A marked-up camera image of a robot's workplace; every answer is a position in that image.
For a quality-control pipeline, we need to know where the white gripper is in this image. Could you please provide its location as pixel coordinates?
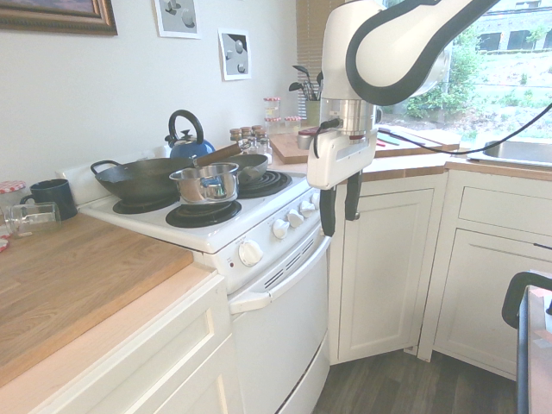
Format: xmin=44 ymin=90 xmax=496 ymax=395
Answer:
xmin=306 ymin=125 xmax=380 ymax=238

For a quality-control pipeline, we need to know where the large white oven knob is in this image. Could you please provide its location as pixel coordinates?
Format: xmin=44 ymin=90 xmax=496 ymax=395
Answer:
xmin=237 ymin=240 xmax=264 ymax=267

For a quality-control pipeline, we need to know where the white oven door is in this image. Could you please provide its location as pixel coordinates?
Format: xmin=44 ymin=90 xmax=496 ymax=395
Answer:
xmin=229 ymin=235 xmax=332 ymax=414

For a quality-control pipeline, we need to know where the wooden cutting board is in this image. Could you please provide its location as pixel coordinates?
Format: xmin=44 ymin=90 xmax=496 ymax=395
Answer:
xmin=267 ymin=127 xmax=461 ymax=166

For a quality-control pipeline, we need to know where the white corner cabinet door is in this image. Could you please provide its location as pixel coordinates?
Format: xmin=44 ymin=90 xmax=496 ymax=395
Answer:
xmin=328 ymin=171 xmax=449 ymax=367

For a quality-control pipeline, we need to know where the green utensil crock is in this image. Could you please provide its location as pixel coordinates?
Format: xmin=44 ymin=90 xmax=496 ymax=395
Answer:
xmin=305 ymin=99 xmax=323 ymax=126

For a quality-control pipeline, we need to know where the white electric stove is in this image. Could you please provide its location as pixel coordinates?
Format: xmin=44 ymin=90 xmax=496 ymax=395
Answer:
xmin=54 ymin=141 xmax=332 ymax=414

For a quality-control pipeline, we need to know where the stainless steel saucepan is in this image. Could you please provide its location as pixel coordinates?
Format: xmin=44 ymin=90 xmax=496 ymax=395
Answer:
xmin=168 ymin=162 xmax=240 ymax=204

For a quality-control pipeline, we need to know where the white under sink cabinet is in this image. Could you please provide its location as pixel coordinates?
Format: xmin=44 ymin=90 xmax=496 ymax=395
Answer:
xmin=417 ymin=161 xmax=552 ymax=382

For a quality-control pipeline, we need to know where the wooden window blind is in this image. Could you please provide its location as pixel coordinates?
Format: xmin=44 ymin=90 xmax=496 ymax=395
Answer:
xmin=295 ymin=0 xmax=346 ymax=72

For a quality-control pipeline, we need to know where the stainless steel sink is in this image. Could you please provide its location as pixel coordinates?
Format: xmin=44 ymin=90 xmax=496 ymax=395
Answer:
xmin=467 ymin=140 xmax=552 ymax=167

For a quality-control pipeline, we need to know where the black and white geometric print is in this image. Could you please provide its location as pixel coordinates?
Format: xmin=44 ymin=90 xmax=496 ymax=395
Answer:
xmin=216 ymin=28 xmax=253 ymax=82

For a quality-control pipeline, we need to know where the black cast iron wok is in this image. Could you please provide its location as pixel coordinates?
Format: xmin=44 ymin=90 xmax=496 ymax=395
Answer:
xmin=90 ymin=157 xmax=196 ymax=203

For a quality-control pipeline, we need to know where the grey geometric print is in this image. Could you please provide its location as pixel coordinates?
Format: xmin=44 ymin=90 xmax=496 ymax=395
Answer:
xmin=154 ymin=0 xmax=203 ymax=41

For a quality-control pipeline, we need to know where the white base cabinet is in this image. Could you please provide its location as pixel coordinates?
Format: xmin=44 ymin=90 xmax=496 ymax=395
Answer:
xmin=25 ymin=272 xmax=237 ymax=414

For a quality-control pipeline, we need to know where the wooden butcher block board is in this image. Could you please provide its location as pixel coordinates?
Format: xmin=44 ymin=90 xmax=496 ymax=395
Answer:
xmin=0 ymin=212 xmax=195 ymax=388

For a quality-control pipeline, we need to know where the dark blue mug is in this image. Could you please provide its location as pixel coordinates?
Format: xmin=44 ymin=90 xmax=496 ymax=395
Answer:
xmin=19 ymin=178 xmax=79 ymax=222

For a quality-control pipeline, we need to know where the clear glass jar lying down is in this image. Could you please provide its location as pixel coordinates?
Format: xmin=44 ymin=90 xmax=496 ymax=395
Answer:
xmin=1 ymin=201 xmax=63 ymax=239

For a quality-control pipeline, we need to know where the jar with red checkered lid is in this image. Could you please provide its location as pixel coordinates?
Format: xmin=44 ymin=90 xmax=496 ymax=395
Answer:
xmin=0 ymin=180 xmax=28 ymax=216

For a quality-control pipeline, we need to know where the gold framed painting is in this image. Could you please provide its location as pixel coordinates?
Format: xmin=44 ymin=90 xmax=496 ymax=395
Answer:
xmin=0 ymin=0 xmax=119 ymax=37

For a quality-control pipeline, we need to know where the white oven door handle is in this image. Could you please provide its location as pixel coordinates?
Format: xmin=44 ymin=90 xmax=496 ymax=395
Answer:
xmin=229 ymin=235 xmax=332 ymax=316

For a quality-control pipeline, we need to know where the black pan with wooden handle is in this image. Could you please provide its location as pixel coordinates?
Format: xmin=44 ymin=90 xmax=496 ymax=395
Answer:
xmin=192 ymin=142 xmax=271 ymax=184

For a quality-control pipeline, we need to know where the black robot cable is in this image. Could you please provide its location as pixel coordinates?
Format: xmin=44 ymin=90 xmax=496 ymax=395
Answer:
xmin=310 ymin=99 xmax=552 ymax=161

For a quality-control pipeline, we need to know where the blue kettle with black handle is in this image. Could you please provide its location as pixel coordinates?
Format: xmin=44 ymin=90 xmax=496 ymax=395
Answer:
xmin=164 ymin=109 xmax=216 ymax=160

